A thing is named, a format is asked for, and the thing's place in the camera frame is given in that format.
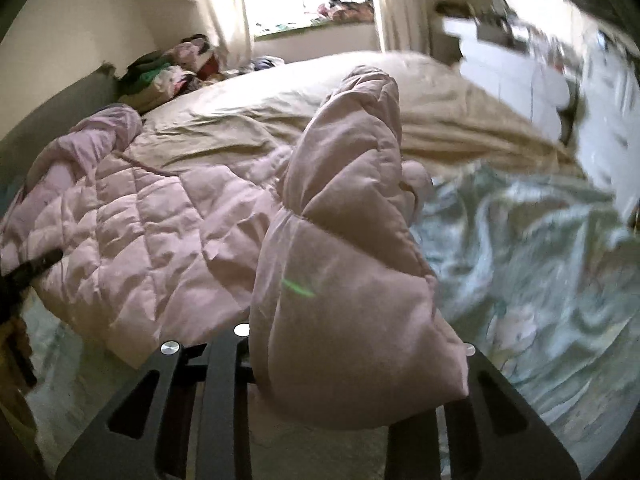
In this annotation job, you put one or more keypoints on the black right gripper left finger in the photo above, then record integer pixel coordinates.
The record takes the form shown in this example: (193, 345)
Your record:
(185, 414)

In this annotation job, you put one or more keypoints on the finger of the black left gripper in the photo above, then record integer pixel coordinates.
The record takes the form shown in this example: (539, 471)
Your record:
(17, 281)

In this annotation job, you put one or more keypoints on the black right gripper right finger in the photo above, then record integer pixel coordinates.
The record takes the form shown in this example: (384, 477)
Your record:
(493, 433)

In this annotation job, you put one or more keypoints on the pink quilted jacket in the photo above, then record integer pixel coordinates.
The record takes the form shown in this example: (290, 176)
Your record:
(310, 246)

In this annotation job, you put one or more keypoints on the clothes on window sill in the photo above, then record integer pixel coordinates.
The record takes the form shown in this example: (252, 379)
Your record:
(341, 11)

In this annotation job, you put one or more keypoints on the grey green headboard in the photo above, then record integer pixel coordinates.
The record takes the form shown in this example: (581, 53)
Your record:
(51, 119)

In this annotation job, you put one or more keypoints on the rolled pink duvet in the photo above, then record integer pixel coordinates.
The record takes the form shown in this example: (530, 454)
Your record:
(70, 157)

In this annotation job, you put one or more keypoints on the cartoon print blue blanket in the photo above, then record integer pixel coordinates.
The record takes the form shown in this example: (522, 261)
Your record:
(538, 272)

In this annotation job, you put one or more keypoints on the tan bed sheet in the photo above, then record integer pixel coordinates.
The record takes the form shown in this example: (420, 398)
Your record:
(447, 122)

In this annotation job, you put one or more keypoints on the white rounded dressing table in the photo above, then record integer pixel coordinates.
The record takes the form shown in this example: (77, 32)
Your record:
(485, 55)

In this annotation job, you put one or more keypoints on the white chest of drawers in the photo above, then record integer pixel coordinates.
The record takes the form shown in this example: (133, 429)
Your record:
(606, 129)

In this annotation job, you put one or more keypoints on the left cream curtain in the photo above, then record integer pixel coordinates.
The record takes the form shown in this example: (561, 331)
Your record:
(227, 27)

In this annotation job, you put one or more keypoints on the cream curtain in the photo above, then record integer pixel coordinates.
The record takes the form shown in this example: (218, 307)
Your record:
(402, 25)
(227, 27)

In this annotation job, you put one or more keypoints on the right cream curtain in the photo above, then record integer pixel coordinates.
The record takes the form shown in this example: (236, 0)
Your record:
(402, 25)

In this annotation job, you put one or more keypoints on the pile of clothes by wall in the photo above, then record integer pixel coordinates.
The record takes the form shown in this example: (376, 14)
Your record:
(161, 76)

